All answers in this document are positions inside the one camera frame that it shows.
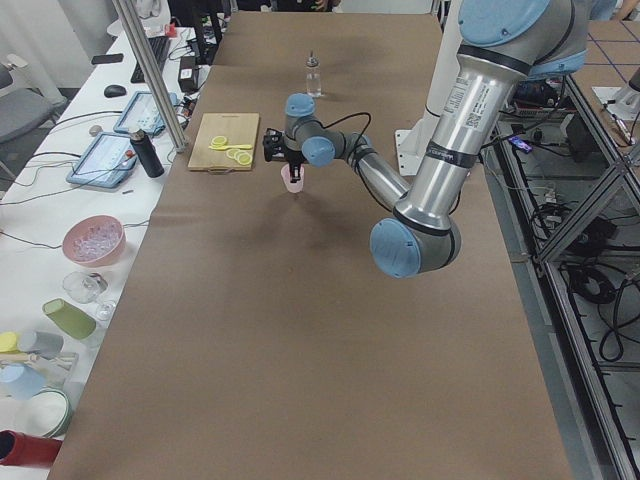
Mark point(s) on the grey office chair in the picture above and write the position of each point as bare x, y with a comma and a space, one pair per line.
25, 108

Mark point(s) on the bamboo cutting board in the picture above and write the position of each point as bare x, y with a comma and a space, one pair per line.
239, 128

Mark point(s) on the blue teach pendant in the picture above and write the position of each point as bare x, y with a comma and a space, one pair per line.
140, 113
106, 163

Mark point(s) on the black computer mouse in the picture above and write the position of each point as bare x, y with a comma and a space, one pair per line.
114, 91

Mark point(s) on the black keyboard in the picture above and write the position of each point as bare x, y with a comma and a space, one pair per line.
159, 47

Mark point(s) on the grey plastic cup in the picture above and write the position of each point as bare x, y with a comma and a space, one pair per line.
45, 344

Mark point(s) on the yellow plastic cup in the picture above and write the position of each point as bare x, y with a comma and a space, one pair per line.
9, 342

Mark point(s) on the green plastic cup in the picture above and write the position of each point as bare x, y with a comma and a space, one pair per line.
69, 318

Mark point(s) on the red cylinder container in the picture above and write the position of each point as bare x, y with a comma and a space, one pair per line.
23, 450

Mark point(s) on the pink plastic cup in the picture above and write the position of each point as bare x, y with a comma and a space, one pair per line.
290, 186

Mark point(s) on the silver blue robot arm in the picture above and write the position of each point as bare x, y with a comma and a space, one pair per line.
502, 44

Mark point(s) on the black power adapter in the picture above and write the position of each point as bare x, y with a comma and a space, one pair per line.
188, 75

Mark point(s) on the white green rimmed bowl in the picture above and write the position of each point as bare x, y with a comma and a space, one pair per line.
46, 414

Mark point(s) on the black thermos bottle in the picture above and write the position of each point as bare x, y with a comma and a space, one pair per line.
145, 151

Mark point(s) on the light blue plastic cup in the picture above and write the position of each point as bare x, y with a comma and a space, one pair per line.
21, 381

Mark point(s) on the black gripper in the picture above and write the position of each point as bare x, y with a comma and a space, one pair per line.
294, 158

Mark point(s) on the aluminium frame post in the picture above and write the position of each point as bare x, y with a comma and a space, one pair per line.
138, 40

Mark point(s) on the wine glass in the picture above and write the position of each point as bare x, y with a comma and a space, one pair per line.
87, 288

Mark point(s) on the black smartphone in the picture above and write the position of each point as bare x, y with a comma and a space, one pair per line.
104, 59

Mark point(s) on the yellow plastic knife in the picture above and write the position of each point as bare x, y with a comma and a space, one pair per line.
230, 147

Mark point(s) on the pink bowl with ice cubes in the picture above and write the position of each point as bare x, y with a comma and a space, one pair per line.
96, 241

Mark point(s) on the glass sauce bottle steel spout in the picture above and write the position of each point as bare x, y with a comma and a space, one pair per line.
313, 76

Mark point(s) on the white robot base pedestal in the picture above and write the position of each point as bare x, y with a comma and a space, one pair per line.
411, 144

